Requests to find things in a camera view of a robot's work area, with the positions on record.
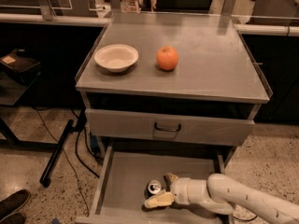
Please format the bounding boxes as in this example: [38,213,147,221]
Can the black floor cable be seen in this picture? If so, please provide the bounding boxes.
[31,105,104,217]
[233,214,259,223]

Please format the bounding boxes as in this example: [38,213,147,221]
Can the grey top drawer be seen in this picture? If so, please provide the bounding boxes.
[86,109,254,146]

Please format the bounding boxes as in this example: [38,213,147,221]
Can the dark shoe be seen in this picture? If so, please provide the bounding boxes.
[0,212,26,224]
[0,189,31,220]

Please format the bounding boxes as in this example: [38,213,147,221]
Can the dark shoe lower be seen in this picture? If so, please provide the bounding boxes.
[0,212,26,224]

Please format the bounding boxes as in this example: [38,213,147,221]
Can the black stand leg with wheel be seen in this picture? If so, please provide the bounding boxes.
[39,110,86,188]

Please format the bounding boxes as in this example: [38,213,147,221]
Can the white bowl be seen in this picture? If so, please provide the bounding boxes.
[94,44,139,73]

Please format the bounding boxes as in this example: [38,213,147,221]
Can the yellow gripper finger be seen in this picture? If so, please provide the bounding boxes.
[144,191,175,209]
[164,173,178,186]

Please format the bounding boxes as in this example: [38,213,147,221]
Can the orange fruit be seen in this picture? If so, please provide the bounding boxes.
[156,46,178,71]

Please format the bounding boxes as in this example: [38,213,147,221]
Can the dark side table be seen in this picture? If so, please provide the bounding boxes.
[0,72,58,151]

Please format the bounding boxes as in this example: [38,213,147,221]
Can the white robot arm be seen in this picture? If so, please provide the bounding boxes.
[144,173,299,224]

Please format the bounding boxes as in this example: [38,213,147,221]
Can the black box on shelf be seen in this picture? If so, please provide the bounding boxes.
[0,49,41,85]

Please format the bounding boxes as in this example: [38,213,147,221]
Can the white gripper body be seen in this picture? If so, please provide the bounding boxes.
[170,177,190,205]

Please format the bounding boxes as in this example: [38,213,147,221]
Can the open grey middle drawer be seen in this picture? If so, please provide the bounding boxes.
[76,147,234,224]

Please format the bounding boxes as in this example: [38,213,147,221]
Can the grey metal drawer cabinet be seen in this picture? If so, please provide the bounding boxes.
[76,12,272,157]

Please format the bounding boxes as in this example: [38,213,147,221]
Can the dark shoe upper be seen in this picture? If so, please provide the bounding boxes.
[0,189,31,220]

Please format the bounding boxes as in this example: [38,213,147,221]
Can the black floor cable right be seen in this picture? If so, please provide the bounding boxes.
[233,214,259,223]

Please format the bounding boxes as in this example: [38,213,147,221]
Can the blue pepsi can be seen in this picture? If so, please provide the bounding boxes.
[145,179,163,199]

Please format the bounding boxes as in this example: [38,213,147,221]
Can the black floor cable left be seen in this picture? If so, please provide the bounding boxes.
[31,105,104,217]

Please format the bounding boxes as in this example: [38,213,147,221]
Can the black drawer handle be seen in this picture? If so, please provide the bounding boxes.
[154,122,181,133]

